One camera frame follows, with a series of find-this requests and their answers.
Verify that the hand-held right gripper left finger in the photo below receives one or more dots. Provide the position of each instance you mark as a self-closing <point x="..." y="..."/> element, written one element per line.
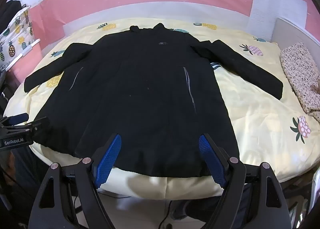
<point x="108" y="160"/>

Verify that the dark hanging clothes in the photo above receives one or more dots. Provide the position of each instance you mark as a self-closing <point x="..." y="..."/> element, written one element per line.
<point x="10" y="11"/>

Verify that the floral pillow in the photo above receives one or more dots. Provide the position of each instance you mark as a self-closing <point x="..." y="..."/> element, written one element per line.
<point x="300" y="74"/>

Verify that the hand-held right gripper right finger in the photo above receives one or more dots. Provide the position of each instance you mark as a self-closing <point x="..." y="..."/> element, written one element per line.
<point x="212" y="161"/>

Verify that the dark cloth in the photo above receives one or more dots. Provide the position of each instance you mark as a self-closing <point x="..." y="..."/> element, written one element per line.
<point x="200" y="206"/>

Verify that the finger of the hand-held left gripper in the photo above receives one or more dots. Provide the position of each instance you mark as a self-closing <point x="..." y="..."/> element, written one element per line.
<point x="36" y="127"/>
<point x="17" y="118"/>

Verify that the black jacket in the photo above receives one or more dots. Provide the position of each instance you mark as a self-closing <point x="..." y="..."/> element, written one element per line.
<point x="140" y="94"/>

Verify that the white headboard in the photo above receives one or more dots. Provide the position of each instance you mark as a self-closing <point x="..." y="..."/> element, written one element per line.
<point x="295" y="34"/>

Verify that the yellow pineapple print bedsheet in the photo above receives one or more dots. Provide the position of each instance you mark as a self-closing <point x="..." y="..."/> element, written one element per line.
<point x="262" y="119"/>

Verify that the white curtain rail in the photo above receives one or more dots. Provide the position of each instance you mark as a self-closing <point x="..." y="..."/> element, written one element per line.
<point x="30" y="47"/>

